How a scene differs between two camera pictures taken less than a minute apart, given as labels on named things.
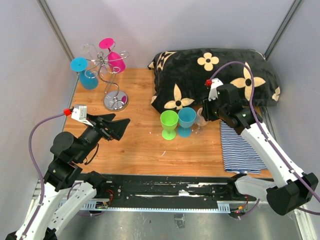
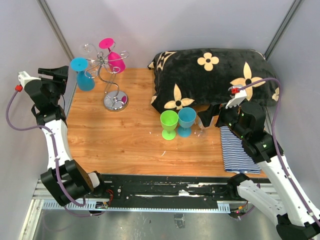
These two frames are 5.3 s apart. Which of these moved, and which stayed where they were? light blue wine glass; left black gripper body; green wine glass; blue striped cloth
Moved: left black gripper body
Stayed: blue striped cloth; light blue wine glass; green wine glass
